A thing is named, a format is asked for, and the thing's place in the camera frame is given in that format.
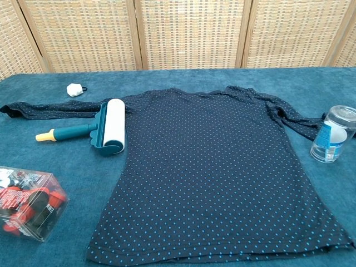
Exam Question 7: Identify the blue lint roller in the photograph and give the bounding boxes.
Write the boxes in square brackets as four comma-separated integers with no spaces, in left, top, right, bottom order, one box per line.
[35,98,126,157]

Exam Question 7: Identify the dark blue polka dot shirt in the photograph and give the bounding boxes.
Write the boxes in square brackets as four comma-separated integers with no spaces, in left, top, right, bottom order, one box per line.
[0,85,354,265]

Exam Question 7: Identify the woven wooden folding screen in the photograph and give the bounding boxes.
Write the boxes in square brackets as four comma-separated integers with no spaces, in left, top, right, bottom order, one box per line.
[0,0,356,81]

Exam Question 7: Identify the teal carpeted table top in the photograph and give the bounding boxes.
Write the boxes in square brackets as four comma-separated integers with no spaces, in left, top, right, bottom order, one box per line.
[0,66,356,267]

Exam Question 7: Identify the white crumpled ball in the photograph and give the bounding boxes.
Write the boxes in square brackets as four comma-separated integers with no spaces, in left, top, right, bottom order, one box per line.
[66,82,83,97]

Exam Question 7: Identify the clear bottle with blue label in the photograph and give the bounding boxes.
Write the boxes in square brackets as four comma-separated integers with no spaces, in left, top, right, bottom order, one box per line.
[310,105,356,164]

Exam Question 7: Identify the clear box of red items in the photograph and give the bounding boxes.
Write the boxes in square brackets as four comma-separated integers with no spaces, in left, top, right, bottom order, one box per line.
[0,166,70,243]

